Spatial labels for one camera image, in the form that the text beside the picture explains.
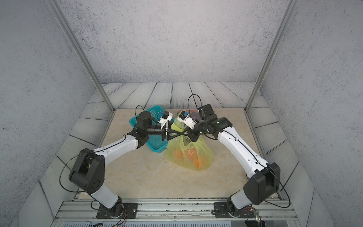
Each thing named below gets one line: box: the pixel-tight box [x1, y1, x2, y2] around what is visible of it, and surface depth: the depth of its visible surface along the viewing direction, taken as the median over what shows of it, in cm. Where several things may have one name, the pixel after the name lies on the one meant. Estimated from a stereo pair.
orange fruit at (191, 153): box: [185, 147, 197, 160], surface depth 82 cm
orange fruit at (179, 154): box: [175, 149, 184, 160], surface depth 82 cm
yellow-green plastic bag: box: [165, 118, 214, 171], surface depth 81 cm
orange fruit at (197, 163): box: [194, 159, 202, 168], surface depth 84 cm
